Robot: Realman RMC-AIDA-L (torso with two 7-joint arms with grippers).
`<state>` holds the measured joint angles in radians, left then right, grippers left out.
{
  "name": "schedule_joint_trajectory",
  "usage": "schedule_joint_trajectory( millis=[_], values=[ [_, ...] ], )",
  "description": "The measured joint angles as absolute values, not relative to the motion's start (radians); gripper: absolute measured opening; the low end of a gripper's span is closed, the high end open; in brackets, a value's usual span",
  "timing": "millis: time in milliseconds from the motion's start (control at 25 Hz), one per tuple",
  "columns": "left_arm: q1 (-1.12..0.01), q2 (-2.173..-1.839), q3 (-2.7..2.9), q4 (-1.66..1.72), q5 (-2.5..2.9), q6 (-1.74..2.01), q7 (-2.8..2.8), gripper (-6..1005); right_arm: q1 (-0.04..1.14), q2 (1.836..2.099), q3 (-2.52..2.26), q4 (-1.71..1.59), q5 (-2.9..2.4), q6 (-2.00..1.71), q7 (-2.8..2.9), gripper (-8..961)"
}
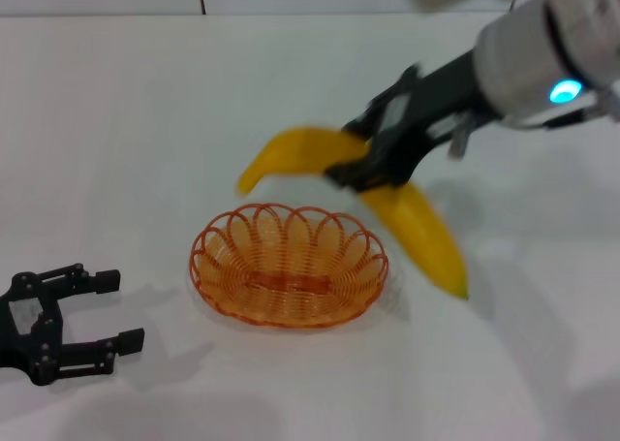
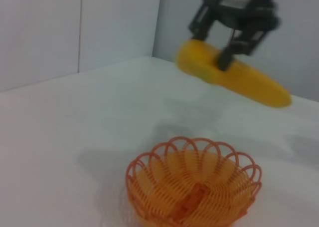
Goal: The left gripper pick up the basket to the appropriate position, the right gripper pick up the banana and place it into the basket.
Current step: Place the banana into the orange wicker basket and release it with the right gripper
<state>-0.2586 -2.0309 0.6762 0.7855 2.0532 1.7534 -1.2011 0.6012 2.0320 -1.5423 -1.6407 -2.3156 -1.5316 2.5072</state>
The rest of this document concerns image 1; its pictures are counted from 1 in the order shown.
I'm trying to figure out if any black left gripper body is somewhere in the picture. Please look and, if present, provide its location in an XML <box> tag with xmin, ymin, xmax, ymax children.
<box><xmin>0</xmin><ymin>271</ymin><xmax>67</xmax><ymax>387</ymax></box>

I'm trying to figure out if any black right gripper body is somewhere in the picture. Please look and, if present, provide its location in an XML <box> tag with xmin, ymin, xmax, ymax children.
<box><xmin>368</xmin><ymin>47</ymin><xmax>501</xmax><ymax>189</ymax></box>

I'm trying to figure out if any yellow banana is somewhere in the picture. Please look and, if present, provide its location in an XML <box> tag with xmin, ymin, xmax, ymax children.
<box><xmin>235</xmin><ymin>126</ymin><xmax>470</xmax><ymax>300</ymax></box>

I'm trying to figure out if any orange wire basket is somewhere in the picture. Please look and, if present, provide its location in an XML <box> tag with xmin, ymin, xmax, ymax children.
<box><xmin>188</xmin><ymin>203</ymin><xmax>389</xmax><ymax>330</ymax></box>

